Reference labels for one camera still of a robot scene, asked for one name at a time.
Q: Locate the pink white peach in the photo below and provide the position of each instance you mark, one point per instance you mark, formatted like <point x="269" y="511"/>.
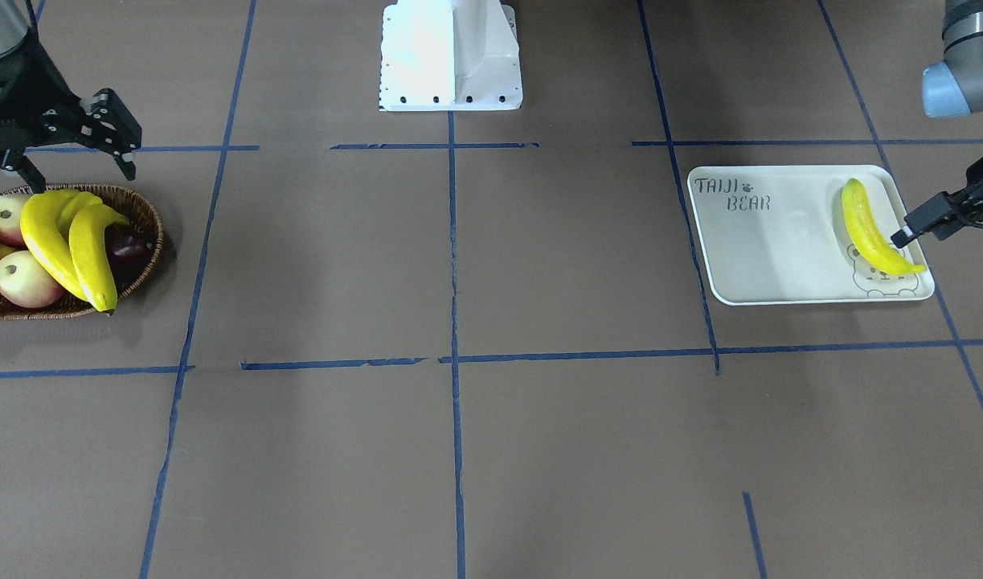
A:
<point x="25" y="283"/>
<point x="11" y="208"/>

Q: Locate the brown wicker basket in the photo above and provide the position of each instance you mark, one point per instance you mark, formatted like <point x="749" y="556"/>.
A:
<point x="142" y="216"/>

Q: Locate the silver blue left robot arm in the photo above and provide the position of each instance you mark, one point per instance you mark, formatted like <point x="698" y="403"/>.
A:
<point x="953" y="87"/>

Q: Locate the yellow banana basket middle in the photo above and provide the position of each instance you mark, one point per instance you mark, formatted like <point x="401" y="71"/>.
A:
<point x="42" y="237"/>

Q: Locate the yellow banana carried to tray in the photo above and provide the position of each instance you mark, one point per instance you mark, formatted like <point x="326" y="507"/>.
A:
<point x="865" y="235"/>

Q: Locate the dark purple plum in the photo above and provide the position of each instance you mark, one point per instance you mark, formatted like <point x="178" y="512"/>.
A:
<point x="129" y="252"/>

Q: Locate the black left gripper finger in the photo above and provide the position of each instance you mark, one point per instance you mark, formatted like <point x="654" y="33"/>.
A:
<point x="935" y="216"/>

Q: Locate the pink white peach back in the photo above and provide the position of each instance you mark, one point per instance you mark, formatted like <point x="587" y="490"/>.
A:
<point x="11" y="208"/>

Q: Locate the pink white peach front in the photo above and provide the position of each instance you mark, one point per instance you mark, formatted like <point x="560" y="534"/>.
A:
<point x="25" y="283"/>

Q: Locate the white bear print tray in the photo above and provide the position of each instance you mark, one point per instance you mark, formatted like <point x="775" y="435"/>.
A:
<point x="776" y="235"/>

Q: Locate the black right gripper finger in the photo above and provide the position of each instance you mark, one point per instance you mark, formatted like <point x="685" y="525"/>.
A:
<point x="106" y="124"/>
<point x="15" y="161"/>

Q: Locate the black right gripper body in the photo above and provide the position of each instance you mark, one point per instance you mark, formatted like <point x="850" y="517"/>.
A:
<point x="97" y="122"/>

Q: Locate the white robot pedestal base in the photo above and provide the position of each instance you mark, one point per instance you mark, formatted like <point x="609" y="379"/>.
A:
<point x="450" y="56"/>

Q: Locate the yellow banana basket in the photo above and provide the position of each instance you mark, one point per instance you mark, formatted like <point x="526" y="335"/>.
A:
<point x="86" y="237"/>
<point x="42" y="237"/>

